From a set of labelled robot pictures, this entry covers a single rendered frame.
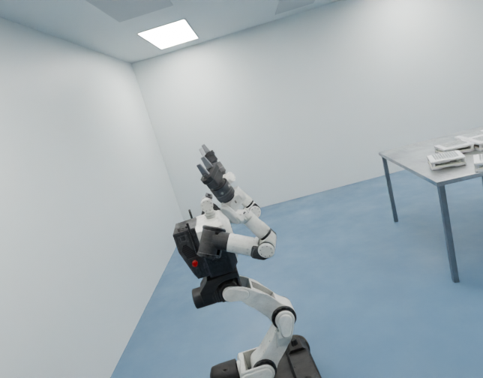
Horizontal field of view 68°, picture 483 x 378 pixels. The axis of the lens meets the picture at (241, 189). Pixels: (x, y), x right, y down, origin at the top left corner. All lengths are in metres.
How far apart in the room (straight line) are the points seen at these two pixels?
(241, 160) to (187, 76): 1.64
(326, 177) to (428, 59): 2.45
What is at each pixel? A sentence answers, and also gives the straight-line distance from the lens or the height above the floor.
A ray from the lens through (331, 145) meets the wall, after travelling 6.25.
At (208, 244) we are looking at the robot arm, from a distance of 1.70.
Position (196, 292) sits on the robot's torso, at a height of 0.87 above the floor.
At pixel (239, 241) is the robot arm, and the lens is 1.68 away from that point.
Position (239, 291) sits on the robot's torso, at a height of 0.83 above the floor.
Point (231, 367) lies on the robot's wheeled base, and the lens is 2.33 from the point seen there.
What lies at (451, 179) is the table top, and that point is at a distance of 3.02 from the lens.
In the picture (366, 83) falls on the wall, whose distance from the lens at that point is 6.36.
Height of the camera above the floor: 1.77
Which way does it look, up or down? 13 degrees down
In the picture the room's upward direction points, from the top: 16 degrees counter-clockwise
